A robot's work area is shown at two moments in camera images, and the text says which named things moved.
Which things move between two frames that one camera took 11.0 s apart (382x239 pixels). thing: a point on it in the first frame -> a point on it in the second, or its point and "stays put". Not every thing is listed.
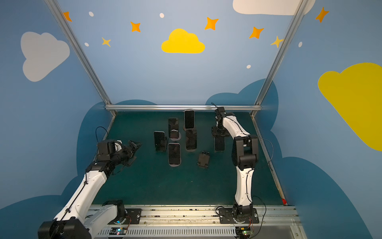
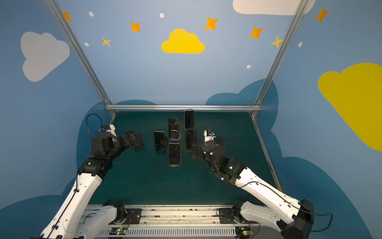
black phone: x=219 y=144 stays put
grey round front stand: x=174 y=165 stays put
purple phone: x=174 y=153 stays put
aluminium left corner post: x=108 y=105 stays put
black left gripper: x=130 y=150 -> x=127 y=139
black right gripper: x=219 y=130 -> x=204 y=152
